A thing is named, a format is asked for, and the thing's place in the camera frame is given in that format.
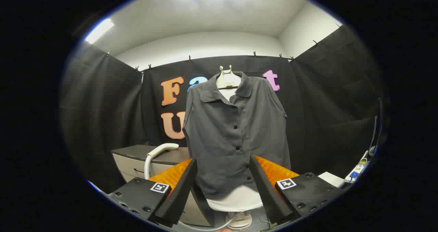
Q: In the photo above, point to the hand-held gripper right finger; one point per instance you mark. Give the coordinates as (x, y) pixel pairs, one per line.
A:
(268, 194)

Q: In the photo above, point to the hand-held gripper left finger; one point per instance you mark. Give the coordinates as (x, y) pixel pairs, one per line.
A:
(181, 191)

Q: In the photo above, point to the white garment steamer head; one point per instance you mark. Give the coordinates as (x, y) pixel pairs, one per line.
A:
(163, 149)

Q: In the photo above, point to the grey button-up shirt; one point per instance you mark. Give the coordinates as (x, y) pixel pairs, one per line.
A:
(219, 139)

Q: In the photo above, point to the white garment form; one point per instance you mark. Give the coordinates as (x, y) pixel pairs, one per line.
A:
(227, 79)

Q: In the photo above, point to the grey drawer cabinet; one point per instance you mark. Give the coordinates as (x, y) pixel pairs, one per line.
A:
(131, 163)

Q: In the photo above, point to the white flat board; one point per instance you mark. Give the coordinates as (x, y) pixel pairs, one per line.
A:
(331, 179)

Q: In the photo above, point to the white power strip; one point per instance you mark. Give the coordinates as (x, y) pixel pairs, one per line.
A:
(356, 172)

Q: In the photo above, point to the rectangular ceiling light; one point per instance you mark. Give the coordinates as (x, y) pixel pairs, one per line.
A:
(99, 30)

